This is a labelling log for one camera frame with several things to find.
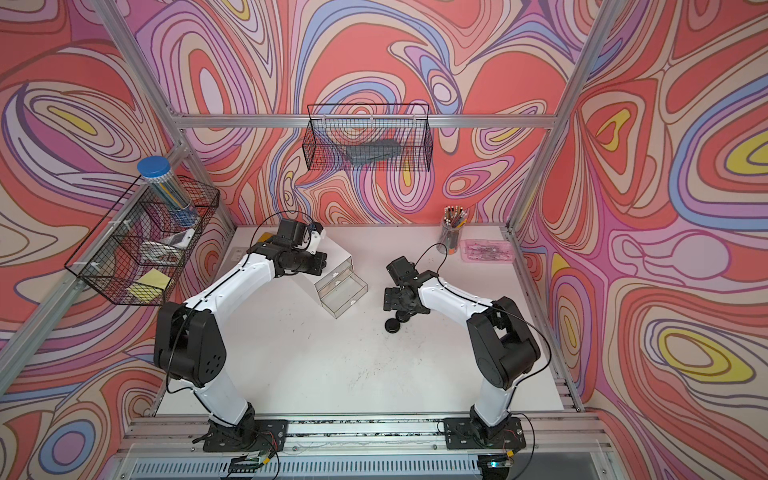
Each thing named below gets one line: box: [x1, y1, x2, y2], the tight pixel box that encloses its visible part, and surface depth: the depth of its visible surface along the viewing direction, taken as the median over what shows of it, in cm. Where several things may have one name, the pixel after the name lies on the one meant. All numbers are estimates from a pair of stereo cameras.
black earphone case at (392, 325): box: [384, 318, 401, 334], surface depth 95 cm
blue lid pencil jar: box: [137, 155, 198, 229], surface depth 76 cm
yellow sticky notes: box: [126, 268, 171, 303], surface depth 69 cm
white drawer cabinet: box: [298, 234, 354, 293], surface depth 93 cm
